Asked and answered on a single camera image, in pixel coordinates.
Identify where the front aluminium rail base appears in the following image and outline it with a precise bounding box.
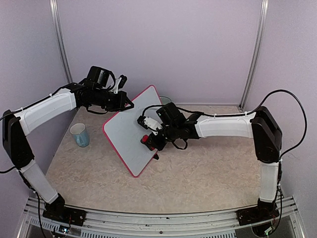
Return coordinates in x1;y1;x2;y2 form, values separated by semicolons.
17;197;305;238

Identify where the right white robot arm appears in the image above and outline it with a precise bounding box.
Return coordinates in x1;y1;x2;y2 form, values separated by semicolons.
138;103;282;220

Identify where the light blue ceramic mug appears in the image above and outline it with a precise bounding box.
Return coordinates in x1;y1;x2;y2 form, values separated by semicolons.
70;123;90;147

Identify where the aluminium frame post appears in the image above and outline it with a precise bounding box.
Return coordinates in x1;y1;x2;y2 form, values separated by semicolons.
49;0;73;83
239;0;269;111

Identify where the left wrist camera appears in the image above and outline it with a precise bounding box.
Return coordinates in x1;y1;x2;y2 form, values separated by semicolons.
112;75;128;94

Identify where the left aluminium frame post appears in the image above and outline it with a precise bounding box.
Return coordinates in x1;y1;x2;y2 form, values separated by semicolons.
49;0;73;83

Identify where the right aluminium frame post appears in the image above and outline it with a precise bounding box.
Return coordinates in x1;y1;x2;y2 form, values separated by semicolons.
239;0;269;111

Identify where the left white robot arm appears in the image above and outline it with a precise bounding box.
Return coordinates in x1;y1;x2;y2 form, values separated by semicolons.
1;66;134;221

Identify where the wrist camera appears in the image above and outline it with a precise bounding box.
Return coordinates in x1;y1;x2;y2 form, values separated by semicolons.
137;116;162;135
112;75;128;94

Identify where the red black whiteboard eraser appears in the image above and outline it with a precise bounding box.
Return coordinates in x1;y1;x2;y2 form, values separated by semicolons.
140;135;152;145

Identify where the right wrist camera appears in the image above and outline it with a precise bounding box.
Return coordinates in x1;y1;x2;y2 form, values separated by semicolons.
137;116;162;135

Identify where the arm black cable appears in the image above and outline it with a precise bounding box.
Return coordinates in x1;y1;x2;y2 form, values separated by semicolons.
0;69;117;174
141;89;308;156

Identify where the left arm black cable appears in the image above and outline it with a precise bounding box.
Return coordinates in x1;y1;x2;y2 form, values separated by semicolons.
0;69;117;174

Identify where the teal ceramic bowl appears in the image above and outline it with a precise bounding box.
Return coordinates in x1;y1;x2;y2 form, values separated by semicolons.
159;96;172;105

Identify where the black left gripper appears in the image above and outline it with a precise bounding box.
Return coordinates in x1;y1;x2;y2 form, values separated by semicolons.
93;88;135;112

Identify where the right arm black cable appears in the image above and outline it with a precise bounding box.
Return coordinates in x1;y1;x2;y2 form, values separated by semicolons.
141;89;308;156

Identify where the pink framed whiteboard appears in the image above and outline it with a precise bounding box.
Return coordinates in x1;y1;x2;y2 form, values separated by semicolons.
103;85;161;178

